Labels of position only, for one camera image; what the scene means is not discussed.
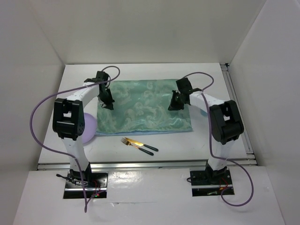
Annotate aluminium rail right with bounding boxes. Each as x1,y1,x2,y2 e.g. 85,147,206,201
220,63,258,166

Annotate purple cable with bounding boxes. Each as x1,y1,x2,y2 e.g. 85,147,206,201
29,66,121,213
181,71,255,207

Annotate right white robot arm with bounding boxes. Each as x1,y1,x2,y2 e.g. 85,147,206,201
168,78,244,184

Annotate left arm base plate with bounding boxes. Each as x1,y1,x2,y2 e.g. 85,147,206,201
56,172,108,199

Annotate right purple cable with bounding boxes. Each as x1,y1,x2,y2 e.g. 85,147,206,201
181,71,255,207

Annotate light blue mug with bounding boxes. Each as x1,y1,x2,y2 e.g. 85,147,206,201
200,110,208,117

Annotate green patterned cloth placemat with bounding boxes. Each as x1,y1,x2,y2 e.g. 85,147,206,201
96,79,193,136

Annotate aluminium rail front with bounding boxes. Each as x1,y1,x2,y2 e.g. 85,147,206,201
36,158,257,171

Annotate gold knife green handle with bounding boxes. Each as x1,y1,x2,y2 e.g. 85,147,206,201
125,137,159,151

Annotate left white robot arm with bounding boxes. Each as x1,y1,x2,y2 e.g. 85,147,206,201
52,71,114,187

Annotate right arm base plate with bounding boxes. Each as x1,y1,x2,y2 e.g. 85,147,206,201
186,170,234,197

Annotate purple plastic plate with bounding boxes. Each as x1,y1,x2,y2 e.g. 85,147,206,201
82,112,97,144

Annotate aluminium rail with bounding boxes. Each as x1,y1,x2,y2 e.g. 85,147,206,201
220,63,258,166
36,158,257,171

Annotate gold fork green handle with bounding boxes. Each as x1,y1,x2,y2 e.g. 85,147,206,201
121,138,154,156

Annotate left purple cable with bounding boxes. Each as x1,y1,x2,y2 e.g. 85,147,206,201
29,66,121,213

